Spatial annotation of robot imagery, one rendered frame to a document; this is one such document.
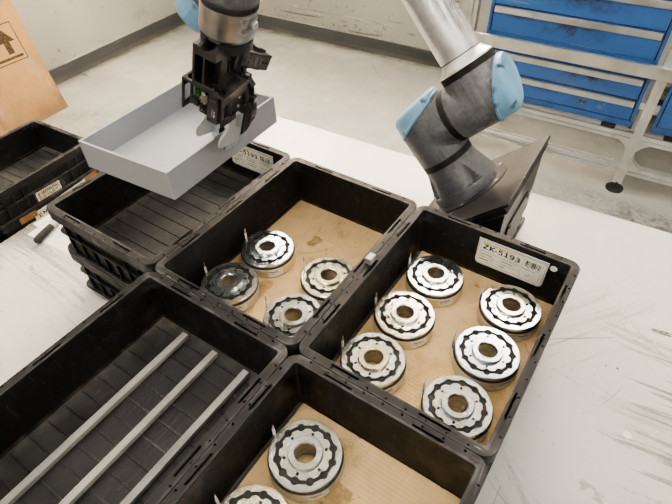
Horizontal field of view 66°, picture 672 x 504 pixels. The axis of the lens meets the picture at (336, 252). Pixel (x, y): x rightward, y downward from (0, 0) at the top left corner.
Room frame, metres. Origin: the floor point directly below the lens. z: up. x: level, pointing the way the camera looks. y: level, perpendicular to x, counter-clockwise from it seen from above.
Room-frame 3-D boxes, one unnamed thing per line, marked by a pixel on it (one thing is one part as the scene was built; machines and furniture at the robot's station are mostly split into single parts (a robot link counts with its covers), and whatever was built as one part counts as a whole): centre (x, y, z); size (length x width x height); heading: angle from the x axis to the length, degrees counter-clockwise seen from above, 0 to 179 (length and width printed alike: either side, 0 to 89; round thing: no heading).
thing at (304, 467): (0.32, 0.05, 0.86); 0.05 x 0.05 x 0.01
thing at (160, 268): (0.69, 0.07, 0.92); 0.40 x 0.30 x 0.02; 146
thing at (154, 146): (0.80, 0.26, 1.07); 0.27 x 0.20 x 0.05; 148
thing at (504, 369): (0.48, -0.24, 0.86); 0.10 x 0.10 x 0.01
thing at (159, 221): (0.86, 0.32, 0.87); 0.40 x 0.30 x 0.11; 146
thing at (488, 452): (0.52, -0.17, 0.92); 0.40 x 0.30 x 0.02; 146
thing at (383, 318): (0.56, -0.11, 0.86); 0.10 x 0.10 x 0.01
